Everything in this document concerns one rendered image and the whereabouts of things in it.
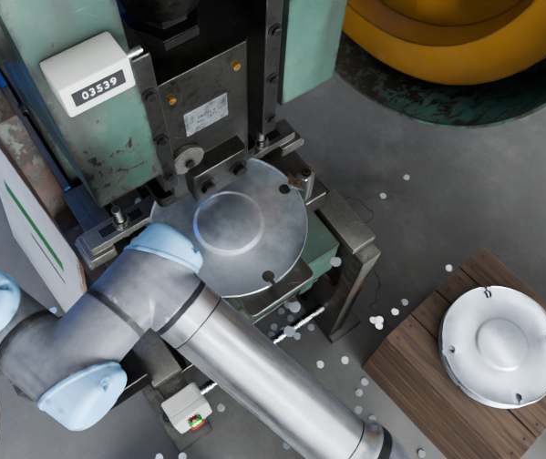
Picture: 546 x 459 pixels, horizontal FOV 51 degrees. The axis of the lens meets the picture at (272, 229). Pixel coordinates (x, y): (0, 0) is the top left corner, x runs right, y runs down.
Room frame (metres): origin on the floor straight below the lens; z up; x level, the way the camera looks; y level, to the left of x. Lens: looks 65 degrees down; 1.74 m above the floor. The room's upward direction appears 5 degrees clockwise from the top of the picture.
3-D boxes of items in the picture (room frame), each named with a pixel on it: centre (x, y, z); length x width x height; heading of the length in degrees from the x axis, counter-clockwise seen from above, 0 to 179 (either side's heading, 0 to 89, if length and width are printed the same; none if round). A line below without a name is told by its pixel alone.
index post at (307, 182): (0.57, -0.06, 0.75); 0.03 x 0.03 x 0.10; 40
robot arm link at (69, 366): (0.12, 0.19, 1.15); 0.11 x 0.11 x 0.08; 58
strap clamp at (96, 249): (0.45, 0.29, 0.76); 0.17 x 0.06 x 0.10; 130
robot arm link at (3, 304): (0.15, 0.28, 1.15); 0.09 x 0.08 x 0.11; 58
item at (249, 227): (0.46, 0.08, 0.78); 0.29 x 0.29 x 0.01
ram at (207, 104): (0.52, 0.13, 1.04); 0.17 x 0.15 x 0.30; 40
